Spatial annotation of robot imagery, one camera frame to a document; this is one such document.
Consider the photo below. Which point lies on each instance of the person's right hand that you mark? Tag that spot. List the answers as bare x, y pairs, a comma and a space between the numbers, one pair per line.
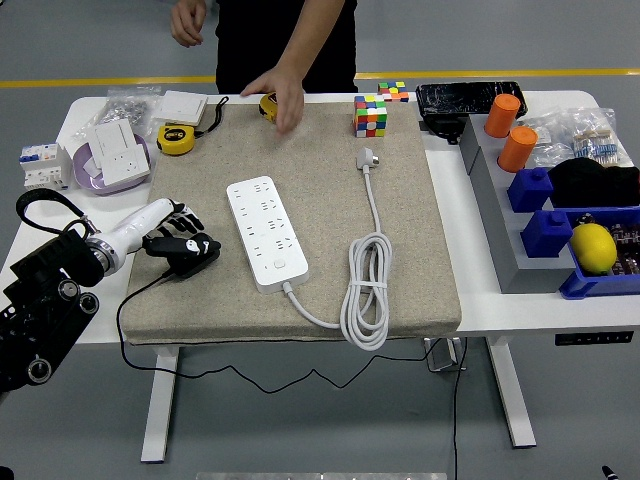
187, 22

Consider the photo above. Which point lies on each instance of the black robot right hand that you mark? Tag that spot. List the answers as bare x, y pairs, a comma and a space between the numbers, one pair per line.
610, 474

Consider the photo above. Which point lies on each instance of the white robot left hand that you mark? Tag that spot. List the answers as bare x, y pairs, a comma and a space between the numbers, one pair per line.
135, 227

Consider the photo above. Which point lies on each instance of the person's left hand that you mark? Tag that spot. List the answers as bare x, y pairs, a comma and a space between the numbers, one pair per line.
290, 97

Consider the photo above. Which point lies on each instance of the black power adapter plug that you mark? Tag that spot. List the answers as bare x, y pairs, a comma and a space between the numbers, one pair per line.
195, 268

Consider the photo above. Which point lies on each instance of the white power strip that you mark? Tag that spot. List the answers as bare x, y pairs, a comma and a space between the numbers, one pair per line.
265, 235

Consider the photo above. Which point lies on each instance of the person's left forearm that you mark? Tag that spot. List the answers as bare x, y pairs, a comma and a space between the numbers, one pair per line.
315, 35

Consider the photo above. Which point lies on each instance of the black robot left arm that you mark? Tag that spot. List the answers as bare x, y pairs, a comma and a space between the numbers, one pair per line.
40, 310

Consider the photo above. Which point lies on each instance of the yellow tape measure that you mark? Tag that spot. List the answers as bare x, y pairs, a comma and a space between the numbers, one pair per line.
267, 107
175, 140

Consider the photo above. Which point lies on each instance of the person's torso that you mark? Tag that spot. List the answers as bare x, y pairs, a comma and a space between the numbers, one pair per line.
260, 40

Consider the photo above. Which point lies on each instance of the purple bowl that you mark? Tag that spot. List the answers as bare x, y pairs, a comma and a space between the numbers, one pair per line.
82, 177

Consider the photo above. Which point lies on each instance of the small white plastic piece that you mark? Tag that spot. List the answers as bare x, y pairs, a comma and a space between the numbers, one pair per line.
93, 168

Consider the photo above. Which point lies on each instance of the large colourful puzzle cube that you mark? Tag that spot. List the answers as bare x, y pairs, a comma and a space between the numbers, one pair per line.
370, 117

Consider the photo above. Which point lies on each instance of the small colourful puzzle cube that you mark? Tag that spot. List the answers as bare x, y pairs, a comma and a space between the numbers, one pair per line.
392, 91

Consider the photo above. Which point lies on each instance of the clear bag of screws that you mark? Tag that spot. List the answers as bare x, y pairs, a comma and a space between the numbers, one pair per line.
125, 107

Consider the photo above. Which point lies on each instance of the white circuit breaker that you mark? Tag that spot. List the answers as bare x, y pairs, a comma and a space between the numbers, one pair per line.
45, 170

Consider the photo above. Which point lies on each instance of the white table leg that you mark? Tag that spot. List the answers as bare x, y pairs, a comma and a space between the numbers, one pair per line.
162, 400
507, 390

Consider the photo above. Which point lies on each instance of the black table control panel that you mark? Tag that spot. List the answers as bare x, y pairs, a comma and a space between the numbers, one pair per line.
592, 338

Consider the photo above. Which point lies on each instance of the black wrapped plastic tray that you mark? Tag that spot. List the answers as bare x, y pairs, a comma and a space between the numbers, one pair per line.
460, 97

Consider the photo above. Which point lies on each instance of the grey-brown fabric mat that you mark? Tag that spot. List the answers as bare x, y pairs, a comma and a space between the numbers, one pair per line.
325, 280

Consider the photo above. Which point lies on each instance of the blue plastic bin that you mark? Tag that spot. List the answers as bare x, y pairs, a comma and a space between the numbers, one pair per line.
585, 287

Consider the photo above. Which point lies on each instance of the grey box under table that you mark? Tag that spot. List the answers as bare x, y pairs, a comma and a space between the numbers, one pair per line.
442, 355

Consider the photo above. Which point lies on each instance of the orange cylinder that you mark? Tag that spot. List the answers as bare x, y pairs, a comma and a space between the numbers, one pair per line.
517, 150
502, 117

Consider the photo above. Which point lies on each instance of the grey stepped block stand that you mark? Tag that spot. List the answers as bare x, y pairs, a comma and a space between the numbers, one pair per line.
520, 270

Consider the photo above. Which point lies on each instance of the yellow lemon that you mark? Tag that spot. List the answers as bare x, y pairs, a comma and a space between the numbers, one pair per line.
593, 249

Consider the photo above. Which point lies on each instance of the dark circuit boards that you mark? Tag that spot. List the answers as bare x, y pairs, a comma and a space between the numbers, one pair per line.
627, 240

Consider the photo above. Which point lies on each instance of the blue stepped block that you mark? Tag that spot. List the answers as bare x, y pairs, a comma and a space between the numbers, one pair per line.
547, 235
530, 190

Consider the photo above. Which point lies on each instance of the clear bag of small parts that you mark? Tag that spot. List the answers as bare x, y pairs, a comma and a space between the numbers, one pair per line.
547, 137

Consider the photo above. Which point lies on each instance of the black cloth bundle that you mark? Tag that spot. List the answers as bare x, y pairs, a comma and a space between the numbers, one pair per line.
592, 182

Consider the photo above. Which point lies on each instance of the clear bag of resistors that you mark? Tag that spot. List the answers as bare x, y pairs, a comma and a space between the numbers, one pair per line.
595, 142

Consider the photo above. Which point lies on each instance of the white wall socket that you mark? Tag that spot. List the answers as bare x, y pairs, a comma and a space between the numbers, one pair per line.
125, 162

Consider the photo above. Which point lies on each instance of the white wall switch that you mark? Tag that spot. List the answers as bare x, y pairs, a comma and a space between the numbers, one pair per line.
177, 106

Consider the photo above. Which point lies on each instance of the white switch panel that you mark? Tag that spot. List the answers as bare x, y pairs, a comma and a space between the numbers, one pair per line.
115, 135

